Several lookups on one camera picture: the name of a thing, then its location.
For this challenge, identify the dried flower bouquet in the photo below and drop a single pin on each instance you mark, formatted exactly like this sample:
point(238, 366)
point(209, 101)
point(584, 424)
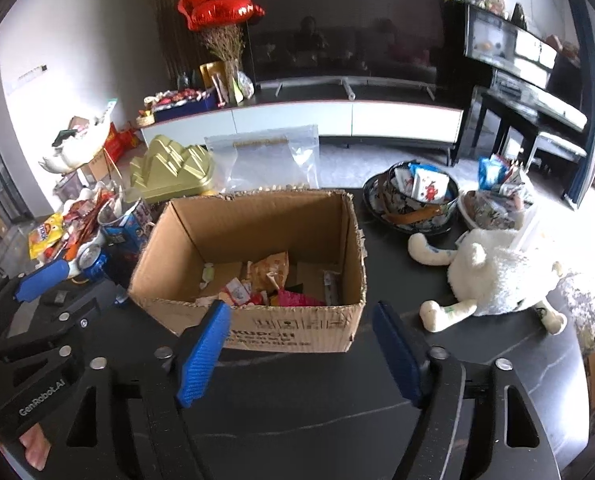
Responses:
point(222, 42)

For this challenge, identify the gold mountain shaped box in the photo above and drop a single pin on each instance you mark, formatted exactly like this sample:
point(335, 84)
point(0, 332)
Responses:
point(172, 170)

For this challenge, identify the blue snack packet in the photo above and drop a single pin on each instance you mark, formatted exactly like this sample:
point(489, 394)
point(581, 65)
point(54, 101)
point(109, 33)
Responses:
point(492, 172)

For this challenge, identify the small black device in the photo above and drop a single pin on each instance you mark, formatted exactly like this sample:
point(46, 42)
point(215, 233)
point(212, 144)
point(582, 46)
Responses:
point(56, 298)

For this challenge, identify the white television cabinet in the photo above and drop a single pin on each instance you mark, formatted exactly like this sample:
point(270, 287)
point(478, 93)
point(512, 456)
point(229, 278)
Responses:
point(327, 117)

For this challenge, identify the brown cardboard box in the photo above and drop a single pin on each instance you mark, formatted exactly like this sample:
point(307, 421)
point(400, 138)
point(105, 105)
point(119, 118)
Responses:
point(277, 330)

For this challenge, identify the small white candy packet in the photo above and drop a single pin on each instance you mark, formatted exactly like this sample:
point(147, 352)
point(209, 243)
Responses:
point(207, 275)

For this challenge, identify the red heart foil balloon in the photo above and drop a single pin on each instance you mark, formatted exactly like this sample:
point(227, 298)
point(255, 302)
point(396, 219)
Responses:
point(212, 10)

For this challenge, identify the black television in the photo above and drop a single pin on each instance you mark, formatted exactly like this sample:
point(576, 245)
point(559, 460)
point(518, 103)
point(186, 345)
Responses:
point(347, 30)

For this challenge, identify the clear plastic zip bag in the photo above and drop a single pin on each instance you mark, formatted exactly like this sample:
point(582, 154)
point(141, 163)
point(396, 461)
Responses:
point(267, 160)

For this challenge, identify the piano bench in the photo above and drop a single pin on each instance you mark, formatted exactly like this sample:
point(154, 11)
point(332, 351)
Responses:
point(562, 147)

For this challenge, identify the white plush toy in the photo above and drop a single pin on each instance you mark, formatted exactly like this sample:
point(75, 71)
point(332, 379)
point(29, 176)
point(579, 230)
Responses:
point(497, 270)

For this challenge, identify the pink snack packet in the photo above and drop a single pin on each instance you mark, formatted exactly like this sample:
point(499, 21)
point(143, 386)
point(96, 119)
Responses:
point(300, 300)

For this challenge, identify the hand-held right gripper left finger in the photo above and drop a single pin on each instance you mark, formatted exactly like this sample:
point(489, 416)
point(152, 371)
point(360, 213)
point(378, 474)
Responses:
point(202, 355)

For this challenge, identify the person's left hand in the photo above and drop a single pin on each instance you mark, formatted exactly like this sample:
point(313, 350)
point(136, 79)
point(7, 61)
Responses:
point(35, 447)

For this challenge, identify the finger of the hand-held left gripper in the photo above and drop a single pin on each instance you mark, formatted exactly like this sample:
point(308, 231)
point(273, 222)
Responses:
point(77, 332)
point(42, 277)

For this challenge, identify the blue drink can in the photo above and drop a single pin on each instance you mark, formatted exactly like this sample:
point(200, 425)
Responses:
point(95, 266)

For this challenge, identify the gold gift bag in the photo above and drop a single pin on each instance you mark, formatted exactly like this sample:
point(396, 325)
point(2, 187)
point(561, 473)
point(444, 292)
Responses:
point(211, 80)

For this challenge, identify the long clear fruit bar packet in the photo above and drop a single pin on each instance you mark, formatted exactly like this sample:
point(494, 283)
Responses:
point(331, 287)

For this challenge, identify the dark floral bowl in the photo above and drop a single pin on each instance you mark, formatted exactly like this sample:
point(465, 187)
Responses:
point(427, 222)

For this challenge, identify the patterned bowl with packets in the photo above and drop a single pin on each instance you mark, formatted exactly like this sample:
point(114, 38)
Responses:
point(487, 215)

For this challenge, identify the pile of red snack packets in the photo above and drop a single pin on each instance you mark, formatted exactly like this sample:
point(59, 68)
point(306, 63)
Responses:
point(85, 217)

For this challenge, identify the black piano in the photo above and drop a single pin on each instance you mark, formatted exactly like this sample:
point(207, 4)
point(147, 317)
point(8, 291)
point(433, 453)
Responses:
point(517, 70)

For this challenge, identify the blue milk carton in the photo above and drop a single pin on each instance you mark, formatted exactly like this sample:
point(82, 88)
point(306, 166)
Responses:
point(127, 225)

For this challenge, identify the blue tray of candies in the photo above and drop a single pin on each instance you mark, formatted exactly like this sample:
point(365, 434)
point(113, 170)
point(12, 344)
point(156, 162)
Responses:
point(187, 102)

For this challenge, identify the yellow snack bag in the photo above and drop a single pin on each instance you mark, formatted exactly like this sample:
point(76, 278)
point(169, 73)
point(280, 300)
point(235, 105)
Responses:
point(45, 235)

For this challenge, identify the white snack packet red figure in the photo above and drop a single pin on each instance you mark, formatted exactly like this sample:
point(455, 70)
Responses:
point(430, 185)

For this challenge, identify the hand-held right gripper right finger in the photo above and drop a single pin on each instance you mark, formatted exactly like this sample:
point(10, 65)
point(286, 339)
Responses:
point(397, 355)

